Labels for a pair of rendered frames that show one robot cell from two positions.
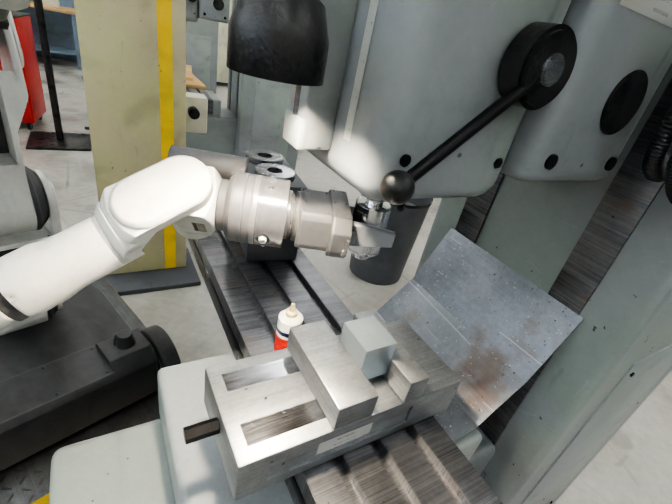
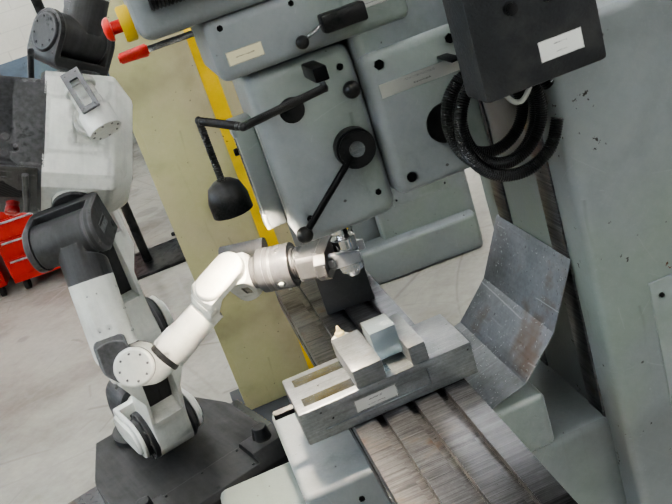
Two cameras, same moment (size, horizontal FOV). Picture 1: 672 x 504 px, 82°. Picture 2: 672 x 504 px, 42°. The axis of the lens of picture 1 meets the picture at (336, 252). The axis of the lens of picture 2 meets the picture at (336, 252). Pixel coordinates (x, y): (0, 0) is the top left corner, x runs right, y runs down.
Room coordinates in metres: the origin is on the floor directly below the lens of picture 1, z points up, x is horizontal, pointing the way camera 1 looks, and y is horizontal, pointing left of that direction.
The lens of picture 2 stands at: (-0.93, -0.71, 1.86)
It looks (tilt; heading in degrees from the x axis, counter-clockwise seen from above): 22 degrees down; 27
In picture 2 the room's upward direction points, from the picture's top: 19 degrees counter-clockwise
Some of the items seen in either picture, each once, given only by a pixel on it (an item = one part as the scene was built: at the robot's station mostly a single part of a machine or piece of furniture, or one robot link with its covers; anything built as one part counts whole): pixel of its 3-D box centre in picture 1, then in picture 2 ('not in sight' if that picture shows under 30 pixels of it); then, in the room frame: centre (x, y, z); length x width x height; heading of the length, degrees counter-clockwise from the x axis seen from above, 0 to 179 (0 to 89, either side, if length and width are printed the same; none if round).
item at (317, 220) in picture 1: (299, 218); (303, 263); (0.45, 0.06, 1.23); 0.13 x 0.12 x 0.10; 10
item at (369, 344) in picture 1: (365, 348); (381, 336); (0.42, -0.07, 1.07); 0.06 x 0.05 x 0.06; 36
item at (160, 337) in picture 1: (158, 358); not in sight; (0.81, 0.45, 0.50); 0.20 x 0.05 x 0.20; 54
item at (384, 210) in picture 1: (373, 205); (342, 238); (0.47, -0.03, 1.26); 0.05 x 0.05 x 0.01
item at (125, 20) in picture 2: not in sight; (126, 23); (0.34, 0.15, 1.76); 0.06 x 0.02 x 0.06; 35
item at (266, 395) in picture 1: (339, 381); (375, 367); (0.40, -0.05, 1.01); 0.35 x 0.15 x 0.11; 126
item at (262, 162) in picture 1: (265, 202); (332, 254); (0.86, 0.19, 1.06); 0.22 x 0.12 x 0.20; 28
